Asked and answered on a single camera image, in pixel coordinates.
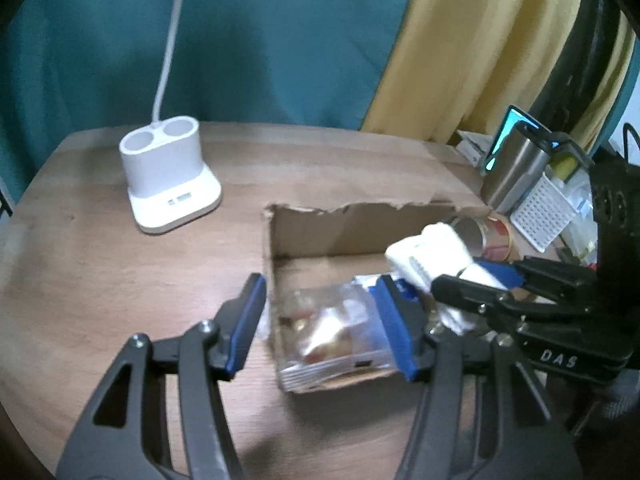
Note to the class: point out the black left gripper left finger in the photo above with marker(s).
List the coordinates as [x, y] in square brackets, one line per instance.
[122, 432]

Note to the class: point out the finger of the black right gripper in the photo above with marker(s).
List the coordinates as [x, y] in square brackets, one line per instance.
[535, 272]
[567, 307]

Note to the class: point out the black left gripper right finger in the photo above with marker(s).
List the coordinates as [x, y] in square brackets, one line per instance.
[482, 413]

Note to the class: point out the red gold tin can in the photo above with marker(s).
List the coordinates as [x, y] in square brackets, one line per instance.
[486, 236]

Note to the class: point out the white towel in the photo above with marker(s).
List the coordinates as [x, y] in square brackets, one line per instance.
[437, 250]

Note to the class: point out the clear snack bag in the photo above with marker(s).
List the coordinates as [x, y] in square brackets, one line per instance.
[328, 337]

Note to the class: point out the blue white packet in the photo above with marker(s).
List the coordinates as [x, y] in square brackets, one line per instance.
[395, 284]

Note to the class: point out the clear plastic bag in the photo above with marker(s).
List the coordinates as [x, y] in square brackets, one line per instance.
[581, 234]

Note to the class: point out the white perforated plastic basket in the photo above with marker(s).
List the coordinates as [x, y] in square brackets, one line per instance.
[543, 214]

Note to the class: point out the yellow green sponge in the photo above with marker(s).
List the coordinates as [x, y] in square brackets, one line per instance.
[563, 167]

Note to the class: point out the steel travel mug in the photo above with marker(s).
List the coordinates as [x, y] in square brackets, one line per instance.
[502, 193]

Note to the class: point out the smartphone with lit screen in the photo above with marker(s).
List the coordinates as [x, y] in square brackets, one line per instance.
[505, 135]

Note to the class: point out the brown cardboard box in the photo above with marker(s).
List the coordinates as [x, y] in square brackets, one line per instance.
[311, 247]

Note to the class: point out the white desk lamp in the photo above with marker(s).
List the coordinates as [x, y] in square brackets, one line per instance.
[168, 181]

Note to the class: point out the yellow curtain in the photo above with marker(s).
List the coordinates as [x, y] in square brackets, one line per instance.
[458, 64]

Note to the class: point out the teal curtain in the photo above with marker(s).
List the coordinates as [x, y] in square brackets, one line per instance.
[72, 65]

